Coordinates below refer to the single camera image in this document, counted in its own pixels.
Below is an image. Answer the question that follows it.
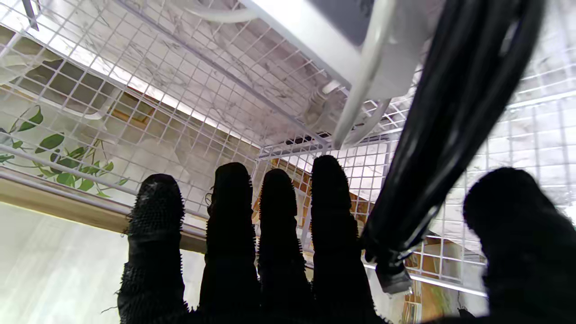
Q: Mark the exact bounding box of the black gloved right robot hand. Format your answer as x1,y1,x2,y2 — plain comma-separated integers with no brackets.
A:
117,155,576,324

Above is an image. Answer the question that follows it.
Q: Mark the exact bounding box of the white wire mesh drawer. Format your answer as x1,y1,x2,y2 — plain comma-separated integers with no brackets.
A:
0,0,576,297

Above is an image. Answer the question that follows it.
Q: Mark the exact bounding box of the white power strip with cord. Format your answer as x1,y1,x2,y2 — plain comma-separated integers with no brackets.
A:
180,0,435,150

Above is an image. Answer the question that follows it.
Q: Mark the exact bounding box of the black cable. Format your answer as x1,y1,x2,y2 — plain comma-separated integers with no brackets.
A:
360,0,547,295

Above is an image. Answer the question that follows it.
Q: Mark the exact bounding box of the printed room scene backdrop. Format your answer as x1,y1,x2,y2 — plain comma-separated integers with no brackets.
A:
0,27,207,324

